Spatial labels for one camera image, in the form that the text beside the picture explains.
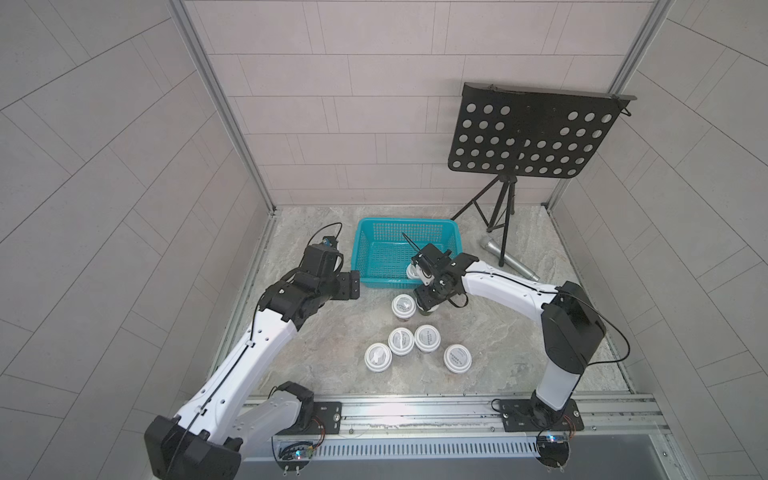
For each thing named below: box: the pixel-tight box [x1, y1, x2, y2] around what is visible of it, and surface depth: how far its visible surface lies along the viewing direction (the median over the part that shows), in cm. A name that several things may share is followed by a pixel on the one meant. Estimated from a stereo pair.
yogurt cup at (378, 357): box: [364, 342, 393, 372], surface depth 77 cm
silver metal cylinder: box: [480, 238, 540, 282], surface depth 101 cm
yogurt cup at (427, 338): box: [414, 324, 441, 352], surface depth 80 cm
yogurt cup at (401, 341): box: [388, 327, 415, 356], surface depth 78 cm
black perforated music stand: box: [449, 83, 636, 266], surface depth 77 cm
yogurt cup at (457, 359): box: [443, 344, 472, 374], surface depth 76 cm
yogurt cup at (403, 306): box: [391, 293, 417, 320], surface depth 84 cm
